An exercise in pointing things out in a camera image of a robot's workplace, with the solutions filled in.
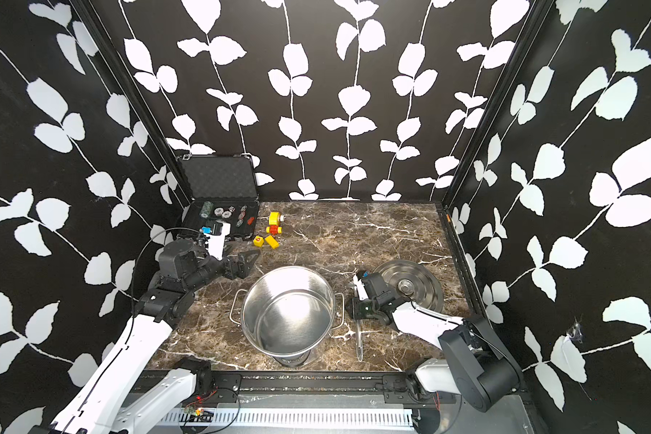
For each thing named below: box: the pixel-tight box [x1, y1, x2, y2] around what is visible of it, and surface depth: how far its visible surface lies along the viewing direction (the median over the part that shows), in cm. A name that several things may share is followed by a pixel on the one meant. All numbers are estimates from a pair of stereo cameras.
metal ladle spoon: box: [356, 319, 364, 363], surface depth 83 cm
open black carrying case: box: [177, 153, 260, 239], surface depth 114 cm
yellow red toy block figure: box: [265, 211, 284, 236], surface depth 110 cm
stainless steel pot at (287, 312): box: [229, 265, 346, 368], surface depth 87 cm
